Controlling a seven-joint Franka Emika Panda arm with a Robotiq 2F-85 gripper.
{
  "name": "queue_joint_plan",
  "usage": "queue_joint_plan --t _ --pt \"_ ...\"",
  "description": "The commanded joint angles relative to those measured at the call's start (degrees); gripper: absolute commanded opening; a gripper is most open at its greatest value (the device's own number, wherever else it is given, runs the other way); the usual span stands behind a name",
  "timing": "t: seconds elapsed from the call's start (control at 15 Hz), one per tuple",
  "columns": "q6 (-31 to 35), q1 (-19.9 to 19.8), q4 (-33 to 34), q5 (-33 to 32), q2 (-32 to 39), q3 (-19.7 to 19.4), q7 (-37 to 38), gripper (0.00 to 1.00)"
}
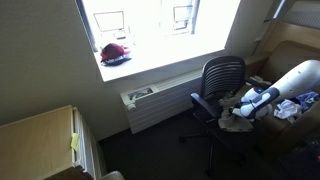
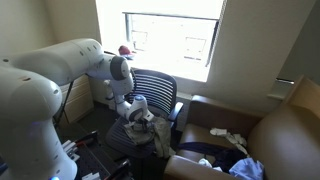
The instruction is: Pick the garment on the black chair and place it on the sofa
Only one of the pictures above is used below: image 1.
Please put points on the brown cardboard box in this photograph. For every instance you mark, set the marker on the brown cardboard box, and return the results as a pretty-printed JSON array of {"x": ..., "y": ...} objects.
[{"x": 283, "y": 60}]

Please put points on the blue cloth under cap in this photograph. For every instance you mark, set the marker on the blue cloth under cap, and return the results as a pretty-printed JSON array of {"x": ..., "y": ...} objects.
[{"x": 115, "y": 62}]

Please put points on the white garment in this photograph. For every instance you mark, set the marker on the white garment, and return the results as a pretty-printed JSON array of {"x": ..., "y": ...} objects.
[{"x": 287, "y": 109}]

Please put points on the beige grey garment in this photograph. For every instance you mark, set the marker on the beige grey garment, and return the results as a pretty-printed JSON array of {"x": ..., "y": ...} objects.
[{"x": 233, "y": 123}]

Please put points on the black mesh office chair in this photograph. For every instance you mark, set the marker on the black mesh office chair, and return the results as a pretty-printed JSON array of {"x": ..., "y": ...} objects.
[{"x": 221, "y": 75}]

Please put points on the light wood drawer cabinet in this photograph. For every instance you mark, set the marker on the light wood drawer cabinet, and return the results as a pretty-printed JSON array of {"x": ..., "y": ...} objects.
[{"x": 36, "y": 143}]

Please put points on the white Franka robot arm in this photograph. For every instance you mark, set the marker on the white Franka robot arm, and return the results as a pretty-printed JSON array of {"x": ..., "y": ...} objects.
[{"x": 296, "y": 80}]

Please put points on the white wall radiator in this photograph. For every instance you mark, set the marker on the white wall radiator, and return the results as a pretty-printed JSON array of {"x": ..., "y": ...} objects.
[{"x": 163, "y": 100}]

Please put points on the brown low wooden cabinet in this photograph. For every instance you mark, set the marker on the brown low wooden cabinet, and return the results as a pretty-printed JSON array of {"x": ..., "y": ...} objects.
[{"x": 66, "y": 174}]

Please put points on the red cap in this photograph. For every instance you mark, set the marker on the red cap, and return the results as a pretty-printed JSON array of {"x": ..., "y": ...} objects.
[{"x": 112, "y": 50}]

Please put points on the yellow sticky note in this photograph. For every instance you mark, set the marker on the yellow sticky note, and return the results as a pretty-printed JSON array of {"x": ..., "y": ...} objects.
[{"x": 75, "y": 141}]

